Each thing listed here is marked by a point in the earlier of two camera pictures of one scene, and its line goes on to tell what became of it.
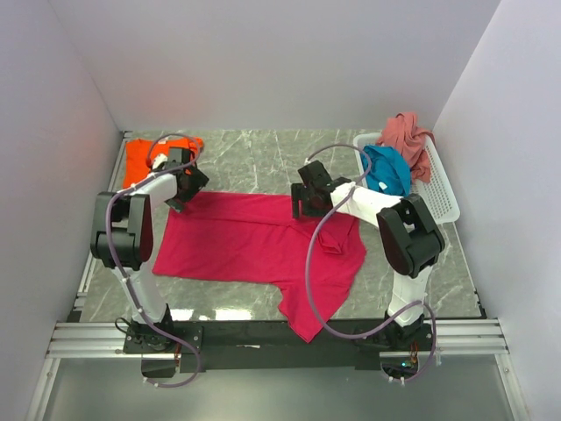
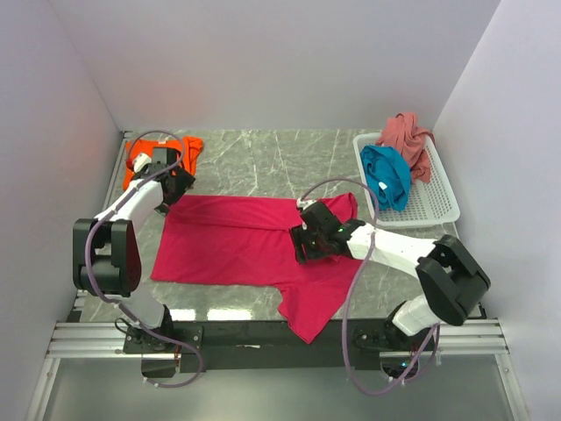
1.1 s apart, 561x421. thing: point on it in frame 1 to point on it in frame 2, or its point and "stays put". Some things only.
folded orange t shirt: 139,153 stays put
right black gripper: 299,192 to 300,236
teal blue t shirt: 387,170 stays put
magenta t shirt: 312,260 stays put
